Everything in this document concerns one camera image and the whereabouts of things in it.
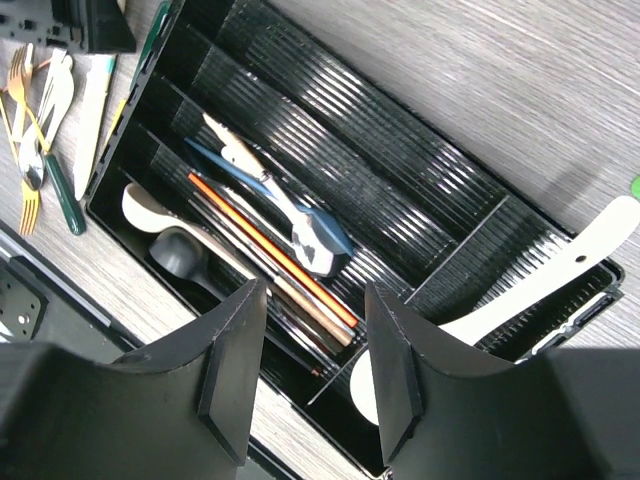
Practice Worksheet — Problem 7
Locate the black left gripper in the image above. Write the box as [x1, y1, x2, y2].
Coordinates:
[1, 0, 136, 54]

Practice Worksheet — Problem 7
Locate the gold knife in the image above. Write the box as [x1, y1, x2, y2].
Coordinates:
[98, 98, 127, 161]

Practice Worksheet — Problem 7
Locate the black cutlery tray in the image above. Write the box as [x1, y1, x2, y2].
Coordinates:
[84, 0, 626, 479]

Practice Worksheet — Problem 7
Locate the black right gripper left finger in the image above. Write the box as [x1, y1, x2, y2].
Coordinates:
[1, 280, 267, 479]

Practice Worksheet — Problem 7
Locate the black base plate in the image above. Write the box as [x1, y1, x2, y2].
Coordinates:
[1, 223, 143, 362]

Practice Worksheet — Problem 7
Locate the large white ceramic spoon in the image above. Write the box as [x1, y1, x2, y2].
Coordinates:
[349, 195, 640, 426]

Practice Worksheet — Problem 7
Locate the black spoon in tray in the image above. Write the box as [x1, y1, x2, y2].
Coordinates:
[149, 227, 226, 300]

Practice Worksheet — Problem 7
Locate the small white ceramic spoon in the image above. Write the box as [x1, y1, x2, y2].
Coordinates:
[121, 183, 257, 279]

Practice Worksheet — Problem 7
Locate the white plastic spoon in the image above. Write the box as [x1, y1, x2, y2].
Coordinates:
[37, 49, 74, 146]

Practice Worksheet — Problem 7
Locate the green handled utensil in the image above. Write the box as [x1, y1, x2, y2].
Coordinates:
[43, 153, 87, 236]

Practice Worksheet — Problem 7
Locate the white chopstick in tray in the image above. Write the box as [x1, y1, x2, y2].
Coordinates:
[189, 191, 355, 347]

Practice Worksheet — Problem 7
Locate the orange chopstick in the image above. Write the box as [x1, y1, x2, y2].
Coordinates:
[187, 173, 358, 328]

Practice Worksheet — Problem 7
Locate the blue plastic spoon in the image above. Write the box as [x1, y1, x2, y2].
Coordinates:
[184, 137, 354, 256]

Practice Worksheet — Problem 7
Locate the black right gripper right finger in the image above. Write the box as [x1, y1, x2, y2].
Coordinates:
[365, 284, 639, 479]

